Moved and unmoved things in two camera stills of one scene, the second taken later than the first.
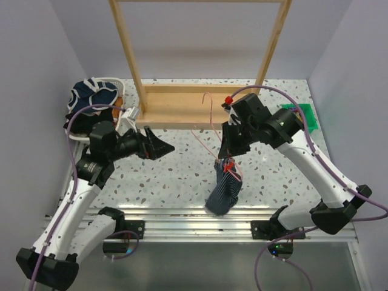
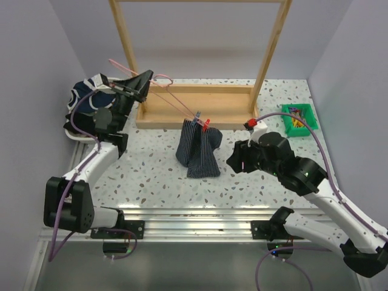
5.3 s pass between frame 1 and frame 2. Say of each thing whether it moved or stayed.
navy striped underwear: moved
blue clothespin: moved
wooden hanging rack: stayed
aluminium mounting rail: stayed
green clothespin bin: stayed
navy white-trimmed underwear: stayed
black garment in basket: stayed
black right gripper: moved
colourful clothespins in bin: stayed
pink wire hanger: moved
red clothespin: moved
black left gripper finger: moved
